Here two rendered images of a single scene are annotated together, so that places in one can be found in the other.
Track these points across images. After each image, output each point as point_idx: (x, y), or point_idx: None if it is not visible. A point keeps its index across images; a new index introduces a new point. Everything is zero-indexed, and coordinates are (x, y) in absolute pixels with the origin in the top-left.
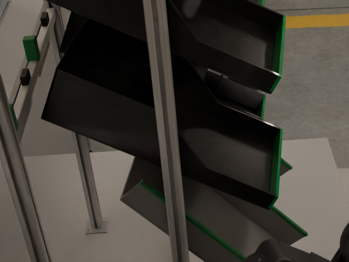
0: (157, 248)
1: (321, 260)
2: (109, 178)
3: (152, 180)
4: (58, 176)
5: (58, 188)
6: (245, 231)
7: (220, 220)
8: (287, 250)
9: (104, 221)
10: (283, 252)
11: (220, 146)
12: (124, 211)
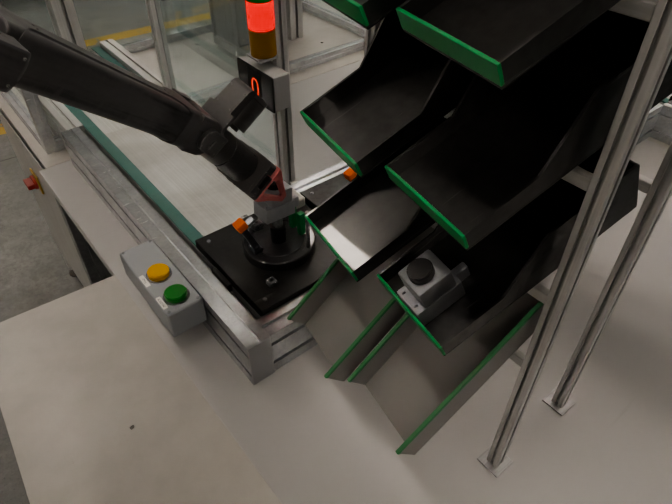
0: (486, 412)
1: (225, 113)
2: (627, 465)
3: (424, 231)
4: (670, 433)
5: (647, 419)
6: (365, 327)
7: (380, 297)
8: (238, 91)
9: (558, 408)
10: (237, 84)
11: (376, 222)
12: (559, 433)
